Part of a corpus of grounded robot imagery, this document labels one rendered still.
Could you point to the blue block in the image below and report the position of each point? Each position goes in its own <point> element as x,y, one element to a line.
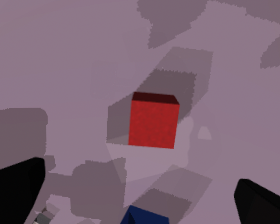
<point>136,215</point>

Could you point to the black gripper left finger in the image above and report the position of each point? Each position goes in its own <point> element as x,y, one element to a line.
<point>20,185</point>

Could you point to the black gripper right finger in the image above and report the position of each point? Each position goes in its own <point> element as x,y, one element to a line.
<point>256,204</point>

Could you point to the red block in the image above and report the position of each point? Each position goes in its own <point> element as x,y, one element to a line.
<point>153,120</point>

